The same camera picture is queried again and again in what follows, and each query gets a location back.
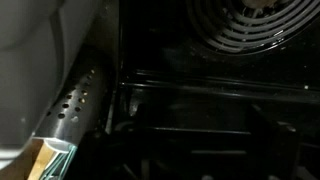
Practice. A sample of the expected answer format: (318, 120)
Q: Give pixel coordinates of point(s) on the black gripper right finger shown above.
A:
(280, 153)

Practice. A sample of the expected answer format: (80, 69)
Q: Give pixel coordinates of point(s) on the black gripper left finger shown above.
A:
(156, 156)

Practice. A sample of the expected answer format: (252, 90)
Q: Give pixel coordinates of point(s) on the black electric stove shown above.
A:
(200, 66)

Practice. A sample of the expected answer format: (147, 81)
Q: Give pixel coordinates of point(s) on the teal whisk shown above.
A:
(63, 165)

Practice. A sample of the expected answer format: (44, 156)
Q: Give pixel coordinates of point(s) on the black perforated utensil holder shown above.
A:
(80, 100)

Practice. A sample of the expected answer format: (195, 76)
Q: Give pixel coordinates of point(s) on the long wooden spatula with hole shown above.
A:
(41, 163)

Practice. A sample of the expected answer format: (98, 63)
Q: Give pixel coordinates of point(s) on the black coil burner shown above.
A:
(233, 33)

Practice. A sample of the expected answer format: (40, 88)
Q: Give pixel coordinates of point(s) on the white rice cooker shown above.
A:
(26, 66)

